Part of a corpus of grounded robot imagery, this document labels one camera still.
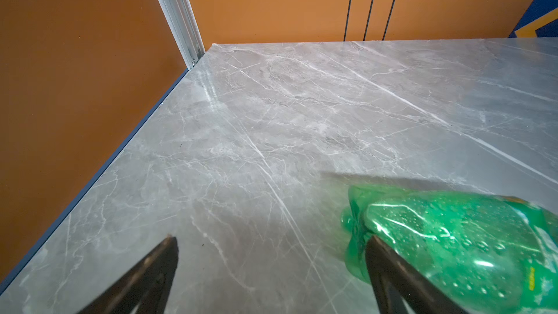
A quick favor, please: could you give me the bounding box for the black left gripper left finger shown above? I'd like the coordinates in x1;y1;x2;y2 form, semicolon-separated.
80;235;179;313

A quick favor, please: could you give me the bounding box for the aluminium corner post left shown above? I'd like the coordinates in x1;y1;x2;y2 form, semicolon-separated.
158;0;206;71

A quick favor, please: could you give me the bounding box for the green sprite bottle far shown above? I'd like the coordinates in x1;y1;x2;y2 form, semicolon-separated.
341;184;557;313

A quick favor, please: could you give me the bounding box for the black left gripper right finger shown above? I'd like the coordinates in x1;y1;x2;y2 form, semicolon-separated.
366;235;466;313

